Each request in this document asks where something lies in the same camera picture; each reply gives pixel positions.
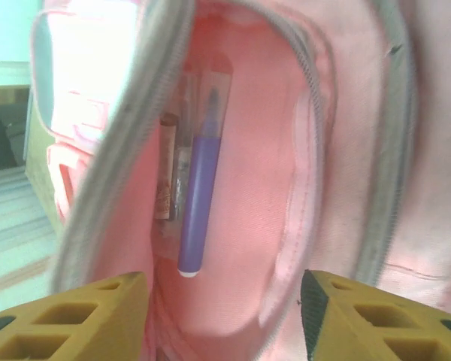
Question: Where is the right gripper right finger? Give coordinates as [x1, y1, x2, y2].
[300, 268, 451, 361]

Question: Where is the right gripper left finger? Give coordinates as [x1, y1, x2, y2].
[0, 271, 151, 361]

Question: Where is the purple marker pen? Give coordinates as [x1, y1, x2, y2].
[177, 84, 223, 279]

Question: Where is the pink school backpack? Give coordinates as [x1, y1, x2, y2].
[24, 0, 451, 361]

